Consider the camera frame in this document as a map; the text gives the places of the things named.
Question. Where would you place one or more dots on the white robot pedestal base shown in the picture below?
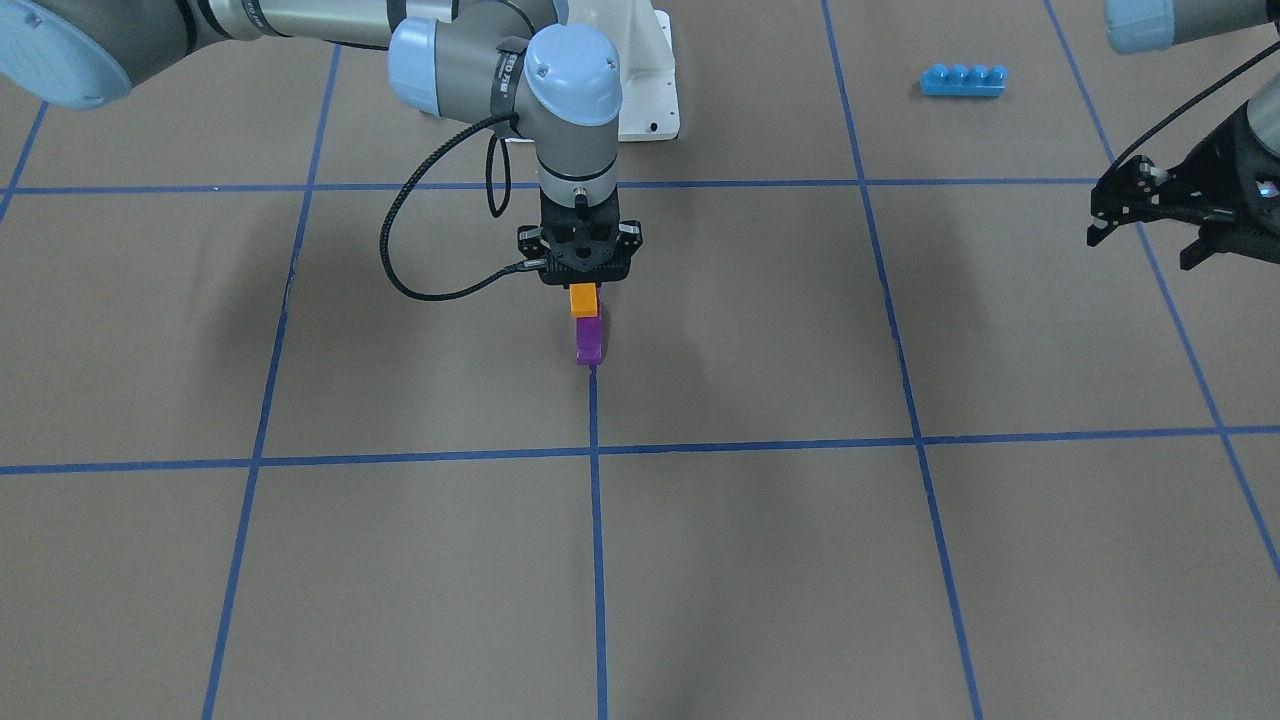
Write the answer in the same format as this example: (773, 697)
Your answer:
(642, 37)

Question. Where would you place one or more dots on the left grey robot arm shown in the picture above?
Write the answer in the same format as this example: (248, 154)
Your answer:
(1155, 27)

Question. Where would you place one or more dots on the long blue studded block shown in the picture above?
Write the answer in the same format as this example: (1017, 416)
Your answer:
(959, 80)

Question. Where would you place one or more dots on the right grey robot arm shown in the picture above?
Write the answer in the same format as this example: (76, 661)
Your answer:
(510, 70)

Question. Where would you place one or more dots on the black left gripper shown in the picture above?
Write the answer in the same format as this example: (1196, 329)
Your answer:
(1238, 148)

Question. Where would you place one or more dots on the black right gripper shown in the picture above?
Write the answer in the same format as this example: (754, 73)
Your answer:
(527, 240)

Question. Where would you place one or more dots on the purple trapezoid block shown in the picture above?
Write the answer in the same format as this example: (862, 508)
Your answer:
(589, 339)

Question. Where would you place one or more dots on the orange trapezoid block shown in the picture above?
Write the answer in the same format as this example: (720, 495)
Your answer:
(584, 300)

